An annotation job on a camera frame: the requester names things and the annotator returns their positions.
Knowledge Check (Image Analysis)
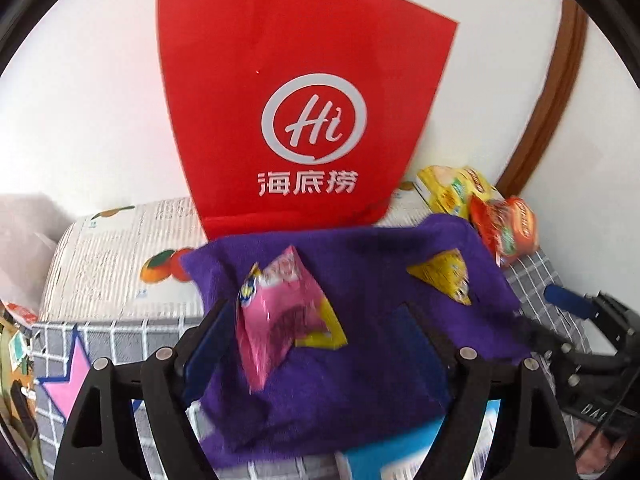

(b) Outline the yellow snack box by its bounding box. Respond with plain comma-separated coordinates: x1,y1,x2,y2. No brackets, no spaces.
416,165,503,221

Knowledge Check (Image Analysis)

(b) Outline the purple towel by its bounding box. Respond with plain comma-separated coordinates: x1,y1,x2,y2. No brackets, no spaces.
180,214,538,471

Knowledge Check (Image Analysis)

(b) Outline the pink snack packet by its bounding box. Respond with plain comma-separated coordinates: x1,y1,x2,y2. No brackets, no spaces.
235,245,348,391

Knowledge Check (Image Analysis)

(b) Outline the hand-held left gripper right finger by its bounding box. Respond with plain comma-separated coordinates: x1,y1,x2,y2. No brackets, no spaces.
400,302,583,480

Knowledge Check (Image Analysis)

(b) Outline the blue packet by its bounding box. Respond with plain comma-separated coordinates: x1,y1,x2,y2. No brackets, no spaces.
340,400,503,480

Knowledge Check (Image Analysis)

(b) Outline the person's right hand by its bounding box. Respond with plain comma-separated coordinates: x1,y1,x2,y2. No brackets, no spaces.
575,422,636,478

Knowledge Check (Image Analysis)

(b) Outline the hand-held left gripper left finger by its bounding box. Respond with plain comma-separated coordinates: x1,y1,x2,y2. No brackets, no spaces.
52,297,238,480

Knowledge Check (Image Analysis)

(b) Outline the brown wooden door frame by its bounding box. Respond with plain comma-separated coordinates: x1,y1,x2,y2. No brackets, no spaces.
495,0,588,196

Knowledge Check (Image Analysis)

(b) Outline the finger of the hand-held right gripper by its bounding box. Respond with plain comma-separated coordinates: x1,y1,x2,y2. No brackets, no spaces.
544,285,633,346
515,312,581,391

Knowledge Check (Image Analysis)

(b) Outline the newspaper print blanket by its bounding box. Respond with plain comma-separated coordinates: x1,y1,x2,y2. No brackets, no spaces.
37,180,436,323

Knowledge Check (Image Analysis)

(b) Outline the black cable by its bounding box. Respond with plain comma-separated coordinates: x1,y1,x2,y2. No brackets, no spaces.
572,385,628,466

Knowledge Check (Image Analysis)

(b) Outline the orange snack packet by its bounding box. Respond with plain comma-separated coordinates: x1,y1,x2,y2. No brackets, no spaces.
469,195,538,268

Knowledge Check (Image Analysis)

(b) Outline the red paper bag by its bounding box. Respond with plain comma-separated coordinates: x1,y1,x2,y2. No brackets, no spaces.
156,0,460,241

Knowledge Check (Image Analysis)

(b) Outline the yellow triangular snack packet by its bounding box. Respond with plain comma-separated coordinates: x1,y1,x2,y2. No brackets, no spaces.
406,249,473,306

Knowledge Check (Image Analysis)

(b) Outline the grey checked star sheet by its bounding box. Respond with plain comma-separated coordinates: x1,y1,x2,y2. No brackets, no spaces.
30,247,596,480

